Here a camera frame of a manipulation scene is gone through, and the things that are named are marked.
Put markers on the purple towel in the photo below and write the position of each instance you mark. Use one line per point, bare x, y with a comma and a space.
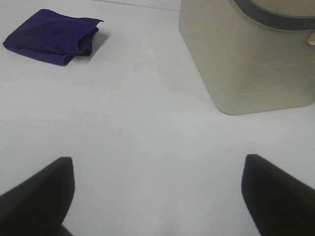
54, 38

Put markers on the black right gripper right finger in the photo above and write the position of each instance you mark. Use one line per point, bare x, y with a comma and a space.
279, 204

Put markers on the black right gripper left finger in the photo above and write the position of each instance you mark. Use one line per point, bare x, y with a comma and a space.
39, 205

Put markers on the beige bin with grey rim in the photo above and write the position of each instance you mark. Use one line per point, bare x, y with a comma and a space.
252, 55

